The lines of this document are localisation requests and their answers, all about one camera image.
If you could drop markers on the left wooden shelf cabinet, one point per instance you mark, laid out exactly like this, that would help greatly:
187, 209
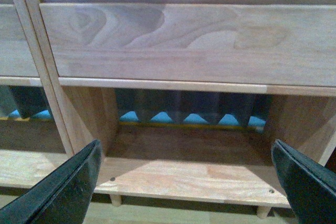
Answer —
32, 148

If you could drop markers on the left cabinet lower drawer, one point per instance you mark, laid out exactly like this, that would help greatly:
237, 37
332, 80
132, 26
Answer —
16, 58

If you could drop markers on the dark blue curtain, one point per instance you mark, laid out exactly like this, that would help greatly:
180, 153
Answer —
154, 106

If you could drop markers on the right cabinet lower drawer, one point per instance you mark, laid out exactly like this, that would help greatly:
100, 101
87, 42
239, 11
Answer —
255, 44

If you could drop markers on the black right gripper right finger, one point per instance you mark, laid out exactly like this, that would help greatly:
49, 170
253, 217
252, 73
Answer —
310, 187

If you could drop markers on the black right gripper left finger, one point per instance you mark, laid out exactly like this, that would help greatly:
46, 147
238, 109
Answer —
61, 197

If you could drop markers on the wooden shelf cabinet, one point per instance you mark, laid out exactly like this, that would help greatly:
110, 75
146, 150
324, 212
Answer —
211, 163
32, 148

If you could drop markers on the cabinet drawer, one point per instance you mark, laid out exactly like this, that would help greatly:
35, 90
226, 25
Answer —
255, 44
16, 58

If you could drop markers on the right wooden shelf cabinet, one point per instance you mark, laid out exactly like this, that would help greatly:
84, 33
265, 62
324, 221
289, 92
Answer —
211, 163

